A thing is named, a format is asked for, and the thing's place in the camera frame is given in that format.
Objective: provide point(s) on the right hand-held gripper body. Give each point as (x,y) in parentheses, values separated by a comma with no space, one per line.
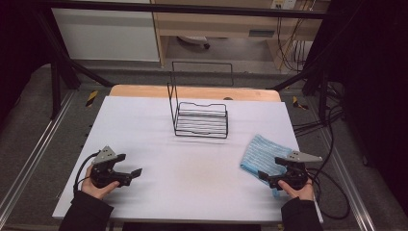
(293,176)

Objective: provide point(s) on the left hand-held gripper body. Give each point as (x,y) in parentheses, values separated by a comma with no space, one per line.
(102,174)

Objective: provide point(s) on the blue striped towel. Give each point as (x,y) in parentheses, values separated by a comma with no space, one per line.
(261,154)

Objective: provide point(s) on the person's left hand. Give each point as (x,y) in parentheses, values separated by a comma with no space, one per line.
(96,189)

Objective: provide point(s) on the person's right hand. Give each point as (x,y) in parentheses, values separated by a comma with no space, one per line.
(300,193)

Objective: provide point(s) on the white table cover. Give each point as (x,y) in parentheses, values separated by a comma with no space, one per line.
(179,173)

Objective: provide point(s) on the yellow black floor tape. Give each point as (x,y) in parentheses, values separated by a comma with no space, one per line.
(91,98)
(298,103)

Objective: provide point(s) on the wooden table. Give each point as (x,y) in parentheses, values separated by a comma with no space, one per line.
(144,91)

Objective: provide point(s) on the white cabinet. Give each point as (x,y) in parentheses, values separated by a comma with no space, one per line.
(106,35)

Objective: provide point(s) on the black curtain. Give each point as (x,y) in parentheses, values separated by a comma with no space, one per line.
(375,80)
(19,48)

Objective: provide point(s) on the office chair base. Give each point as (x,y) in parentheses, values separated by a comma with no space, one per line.
(195,40)

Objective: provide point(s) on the light wooden desk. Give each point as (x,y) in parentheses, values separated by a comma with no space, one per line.
(218,25)

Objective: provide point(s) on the white power strip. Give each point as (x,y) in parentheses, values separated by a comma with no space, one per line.
(284,4)

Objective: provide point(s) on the aluminium floor rail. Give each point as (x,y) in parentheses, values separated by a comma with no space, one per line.
(348,179)
(32,154)

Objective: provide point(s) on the black metal frame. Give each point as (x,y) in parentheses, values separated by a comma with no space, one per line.
(179,8)

